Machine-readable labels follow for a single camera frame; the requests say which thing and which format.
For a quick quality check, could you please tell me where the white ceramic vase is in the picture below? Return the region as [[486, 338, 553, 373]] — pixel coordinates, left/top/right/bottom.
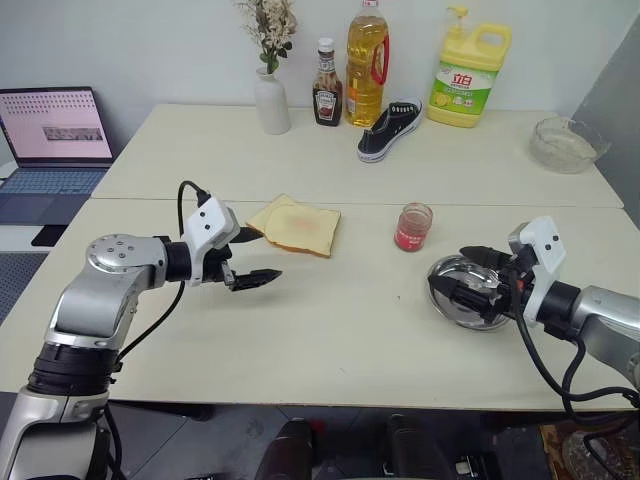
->
[[254, 66, 293, 136]]

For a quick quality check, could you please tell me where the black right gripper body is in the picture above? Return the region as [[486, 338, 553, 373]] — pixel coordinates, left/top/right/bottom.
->
[[490, 252, 533, 322]]

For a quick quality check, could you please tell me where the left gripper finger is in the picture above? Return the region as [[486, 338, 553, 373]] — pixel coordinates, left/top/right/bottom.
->
[[230, 225, 265, 246], [224, 268, 284, 293]]

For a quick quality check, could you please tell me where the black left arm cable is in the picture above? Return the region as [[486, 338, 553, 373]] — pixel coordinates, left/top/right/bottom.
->
[[102, 180, 212, 480]]

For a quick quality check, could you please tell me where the grey open laptop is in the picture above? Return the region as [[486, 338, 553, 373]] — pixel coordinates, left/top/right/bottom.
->
[[0, 86, 117, 227]]

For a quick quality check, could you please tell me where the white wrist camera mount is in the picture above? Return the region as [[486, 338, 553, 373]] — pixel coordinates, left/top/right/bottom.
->
[[506, 215, 569, 329], [180, 197, 242, 288]]

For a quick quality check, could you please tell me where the shiny steel bowl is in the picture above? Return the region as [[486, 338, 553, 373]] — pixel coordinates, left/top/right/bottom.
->
[[426, 254, 514, 333]]

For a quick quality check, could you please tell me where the yellow detergent jug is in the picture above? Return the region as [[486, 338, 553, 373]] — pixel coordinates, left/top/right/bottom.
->
[[425, 5, 513, 129]]

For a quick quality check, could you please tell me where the red jam jar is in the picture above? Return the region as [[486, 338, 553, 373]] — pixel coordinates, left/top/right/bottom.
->
[[394, 201, 435, 253]]

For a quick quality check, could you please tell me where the clear glass bowl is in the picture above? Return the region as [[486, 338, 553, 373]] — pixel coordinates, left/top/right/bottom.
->
[[529, 116, 613, 175]]

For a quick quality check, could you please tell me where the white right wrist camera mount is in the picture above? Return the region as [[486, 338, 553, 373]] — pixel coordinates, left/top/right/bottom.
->
[[506, 215, 569, 329]]

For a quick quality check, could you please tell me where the ketchup bottle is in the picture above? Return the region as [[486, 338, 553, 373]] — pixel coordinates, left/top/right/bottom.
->
[[311, 36, 345, 128]]

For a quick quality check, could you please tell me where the black flat pad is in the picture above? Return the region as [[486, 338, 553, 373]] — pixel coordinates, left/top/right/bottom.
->
[[30, 223, 70, 248]]

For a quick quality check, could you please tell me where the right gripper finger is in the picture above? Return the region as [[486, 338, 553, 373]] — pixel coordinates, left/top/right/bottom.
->
[[458, 245, 514, 267], [428, 274, 502, 325]]

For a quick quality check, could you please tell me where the slice of toast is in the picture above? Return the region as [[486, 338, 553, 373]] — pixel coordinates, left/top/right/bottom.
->
[[262, 201, 343, 260]]

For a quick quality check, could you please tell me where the black canvas shoe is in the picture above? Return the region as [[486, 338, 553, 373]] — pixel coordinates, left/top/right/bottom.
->
[[356, 99, 425, 166]]

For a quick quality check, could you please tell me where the dried flower bunch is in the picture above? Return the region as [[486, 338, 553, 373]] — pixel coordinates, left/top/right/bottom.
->
[[233, 0, 299, 76]]

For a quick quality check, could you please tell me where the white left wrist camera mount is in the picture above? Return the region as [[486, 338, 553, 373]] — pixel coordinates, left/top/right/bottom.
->
[[180, 197, 242, 288]]

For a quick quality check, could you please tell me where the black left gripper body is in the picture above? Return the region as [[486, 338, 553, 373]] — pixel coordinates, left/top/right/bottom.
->
[[201, 243, 237, 291]]

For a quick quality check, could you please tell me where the cooking oil bottle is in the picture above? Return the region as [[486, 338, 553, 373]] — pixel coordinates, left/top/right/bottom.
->
[[345, 0, 392, 129]]

